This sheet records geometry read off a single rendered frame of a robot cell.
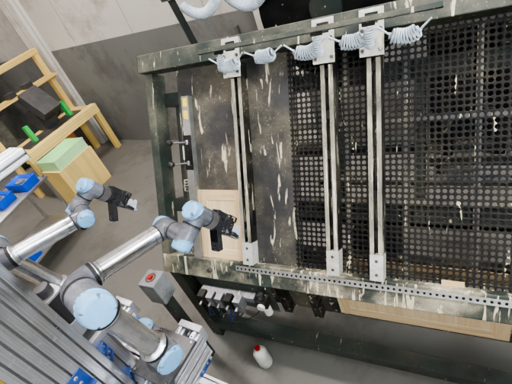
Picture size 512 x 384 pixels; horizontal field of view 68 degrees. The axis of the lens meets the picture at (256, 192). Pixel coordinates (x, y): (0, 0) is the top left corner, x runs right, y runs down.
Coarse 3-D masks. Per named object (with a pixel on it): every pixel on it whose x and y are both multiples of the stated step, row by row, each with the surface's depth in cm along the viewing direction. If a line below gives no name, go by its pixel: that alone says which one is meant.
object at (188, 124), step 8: (184, 96) 213; (192, 104) 216; (192, 112) 216; (184, 120) 216; (192, 120) 216; (184, 128) 217; (192, 128) 217; (192, 136) 217; (192, 144) 217; (192, 152) 217; (192, 176) 220; (192, 184) 221; (192, 192) 222; (200, 232) 225; (200, 240) 225; (200, 248) 226; (200, 256) 226
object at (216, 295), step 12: (204, 288) 229; (216, 288) 226; (228, 288) 223; (240, 288) 218; (252, 288) 213; (264, 288) 207; (204, 300) 223; (216, 300) 217; (228, 300) 213; (240, 300) 211; (252, 300) 212; (264, 300) 207; (264, 312) 215
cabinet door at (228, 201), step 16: (208, 192) 219; (224, 192) 213; (224, 208) 215; (240, 224) 212; (208, 240) 224; (224, 240) 219; (240, 240) 213; (208, 256) 226; (224, 256) 220; (240, 256) 215
